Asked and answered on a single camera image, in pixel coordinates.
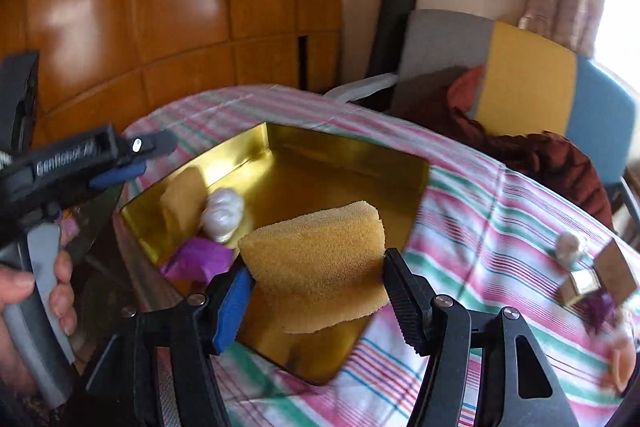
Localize striped tablecloth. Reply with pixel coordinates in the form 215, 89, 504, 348
112, 84, 640, 427

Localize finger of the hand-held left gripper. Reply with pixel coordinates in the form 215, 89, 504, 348
89, 158, 149, 191
117, 129, 179, 158

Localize window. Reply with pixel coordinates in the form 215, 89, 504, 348
594, 0, 640, 84

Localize person's left hand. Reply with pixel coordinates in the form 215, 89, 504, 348
0, 219, 78, 400

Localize grey yellow blue armchair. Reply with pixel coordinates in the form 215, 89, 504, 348
324, 9, 640, 230

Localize white cardboard box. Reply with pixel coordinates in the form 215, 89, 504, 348
557, 239, 639, 309

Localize red-brown jacket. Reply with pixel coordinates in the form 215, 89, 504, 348
400, 67, 617, 233

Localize small purple object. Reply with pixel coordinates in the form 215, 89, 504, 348
584, 291, 619, 334

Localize yellow sponge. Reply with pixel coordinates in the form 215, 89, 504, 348
237, 199, 392, 336

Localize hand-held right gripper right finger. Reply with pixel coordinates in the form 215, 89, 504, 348
381, 248, 581, 427

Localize black chair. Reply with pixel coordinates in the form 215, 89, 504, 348
365, 0, 417, 112

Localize white plastic-wrapped ball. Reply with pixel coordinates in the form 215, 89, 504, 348
200, 188, 246, 244

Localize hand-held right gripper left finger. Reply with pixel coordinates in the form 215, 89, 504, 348
87, 266, 254, 427

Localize purple wrapper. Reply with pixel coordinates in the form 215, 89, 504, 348
160, 236, 236, 284

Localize gold metal tray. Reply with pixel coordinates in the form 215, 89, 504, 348
112, 122, 432, 386

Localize peach-coloured object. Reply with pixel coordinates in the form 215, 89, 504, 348
600, 307, 637, 396

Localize white rope knot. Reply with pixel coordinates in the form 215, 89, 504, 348
555, 232, 589, 269

